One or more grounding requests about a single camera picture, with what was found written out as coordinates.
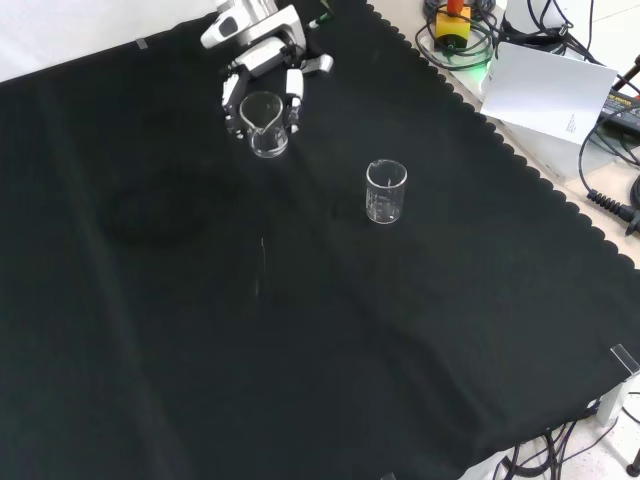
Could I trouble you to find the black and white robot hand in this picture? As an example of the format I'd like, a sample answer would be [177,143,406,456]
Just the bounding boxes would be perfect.
[199,4,335,139]

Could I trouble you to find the wide clear glass beaker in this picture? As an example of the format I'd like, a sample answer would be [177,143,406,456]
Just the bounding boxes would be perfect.
[238,91,290,160]

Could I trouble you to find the narrow clear glass beaker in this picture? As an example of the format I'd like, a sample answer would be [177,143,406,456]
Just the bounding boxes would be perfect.
[365,158,409,226]

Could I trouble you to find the yellow stop button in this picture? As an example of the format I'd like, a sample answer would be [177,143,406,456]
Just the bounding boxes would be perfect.
[433,0,473,53]

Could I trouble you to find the black bench cloth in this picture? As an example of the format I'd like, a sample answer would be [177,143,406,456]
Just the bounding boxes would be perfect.
[0,0,640,480]

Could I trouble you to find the pale board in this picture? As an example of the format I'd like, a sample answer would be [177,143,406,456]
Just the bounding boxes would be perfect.
[479,41,619,147]

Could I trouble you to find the white box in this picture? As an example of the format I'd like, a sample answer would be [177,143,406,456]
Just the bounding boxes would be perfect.
[477,59,601,182]

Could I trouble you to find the black power adapter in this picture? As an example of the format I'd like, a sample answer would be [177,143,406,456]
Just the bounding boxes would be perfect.
[597,84,640,132]

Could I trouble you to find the green and black cable loop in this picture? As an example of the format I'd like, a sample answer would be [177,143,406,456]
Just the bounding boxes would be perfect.
[415,9,499,71]

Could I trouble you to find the black cable with ribbed connector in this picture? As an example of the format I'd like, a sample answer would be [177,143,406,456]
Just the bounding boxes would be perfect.
[579,112,640,239]

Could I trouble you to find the black cable bundle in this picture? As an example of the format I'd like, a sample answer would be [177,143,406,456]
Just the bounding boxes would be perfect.
[492,417,640,480]

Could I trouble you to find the metal corner bracket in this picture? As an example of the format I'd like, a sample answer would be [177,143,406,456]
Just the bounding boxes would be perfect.
[594,343,640,427]

